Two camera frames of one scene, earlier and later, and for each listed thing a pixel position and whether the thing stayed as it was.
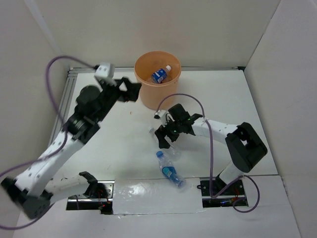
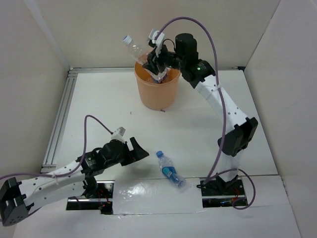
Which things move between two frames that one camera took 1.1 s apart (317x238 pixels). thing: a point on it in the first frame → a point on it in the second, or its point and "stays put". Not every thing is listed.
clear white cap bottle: x=173 y=151 → x=140 y=53
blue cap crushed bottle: x=169 y=169 stays put
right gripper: x=162 y=132 → x=151 y=65
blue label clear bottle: x=159 y=75 stays put
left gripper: x=131 y=94 → x=138 y=153
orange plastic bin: x=152 y=93 stays put
